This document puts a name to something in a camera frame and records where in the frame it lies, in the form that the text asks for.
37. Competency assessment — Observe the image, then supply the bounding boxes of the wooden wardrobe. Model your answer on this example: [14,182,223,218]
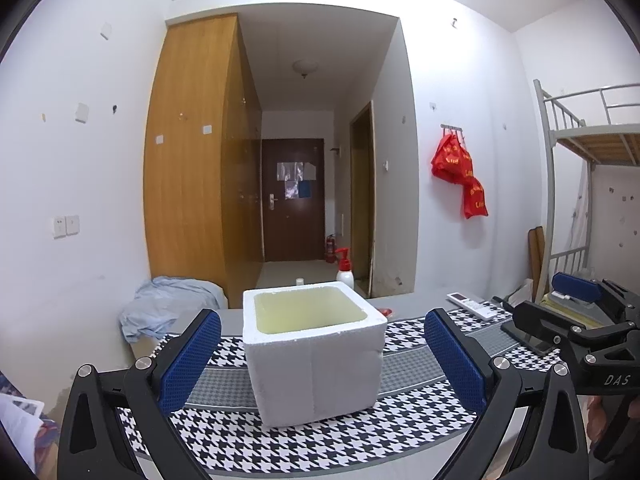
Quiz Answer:
[143,14,263,308]

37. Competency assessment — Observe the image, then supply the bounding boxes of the paper notices on door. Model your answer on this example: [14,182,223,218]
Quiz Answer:
[276,161,318,198]

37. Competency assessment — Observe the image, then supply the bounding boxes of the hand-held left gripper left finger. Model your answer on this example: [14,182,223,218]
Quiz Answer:
[56,308,222,480]

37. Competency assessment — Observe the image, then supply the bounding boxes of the red plastic bag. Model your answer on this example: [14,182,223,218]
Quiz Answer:
[431,132,473,183]
[462,176,488,219]

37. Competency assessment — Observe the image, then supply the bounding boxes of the white remote control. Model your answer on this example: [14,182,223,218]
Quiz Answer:
[446,291,513,321]

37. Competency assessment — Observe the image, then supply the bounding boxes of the wooden boards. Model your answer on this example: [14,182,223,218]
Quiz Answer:
[529,227,546,301]

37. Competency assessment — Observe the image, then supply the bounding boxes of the metal bunk bed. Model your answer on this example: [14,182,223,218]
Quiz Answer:
[532,78,640,321]

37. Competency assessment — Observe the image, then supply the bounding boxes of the light blue cloth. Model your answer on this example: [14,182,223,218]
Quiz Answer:
[120,276,223,345]

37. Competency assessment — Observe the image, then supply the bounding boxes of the wooden side door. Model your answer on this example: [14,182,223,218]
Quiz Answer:
[349,101,376,298]

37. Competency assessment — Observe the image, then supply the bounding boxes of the person's right hand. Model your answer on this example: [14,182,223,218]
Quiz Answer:
[586,394,608,443]

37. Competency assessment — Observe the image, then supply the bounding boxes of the dark brown door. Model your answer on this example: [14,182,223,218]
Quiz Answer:
[261,137,326,263]

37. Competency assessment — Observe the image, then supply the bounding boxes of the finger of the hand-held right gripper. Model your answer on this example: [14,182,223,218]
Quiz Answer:
[551,271,640,322]
[512,300,627,349]

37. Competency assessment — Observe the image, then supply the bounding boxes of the houndstooth tablecloth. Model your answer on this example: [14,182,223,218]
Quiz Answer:
[115,305,566,471]

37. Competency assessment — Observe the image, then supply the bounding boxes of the white bottle red pump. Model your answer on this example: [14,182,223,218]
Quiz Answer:
[334,247,355,289]

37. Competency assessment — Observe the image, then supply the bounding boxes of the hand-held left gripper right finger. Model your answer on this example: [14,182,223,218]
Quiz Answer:
[423,308,591,480]

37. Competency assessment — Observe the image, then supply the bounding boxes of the white foam box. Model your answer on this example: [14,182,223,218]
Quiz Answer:
[242,282,388,428]

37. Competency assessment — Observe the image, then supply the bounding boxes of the printed magazine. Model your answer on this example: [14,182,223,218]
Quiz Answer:
[0,392,46,476]

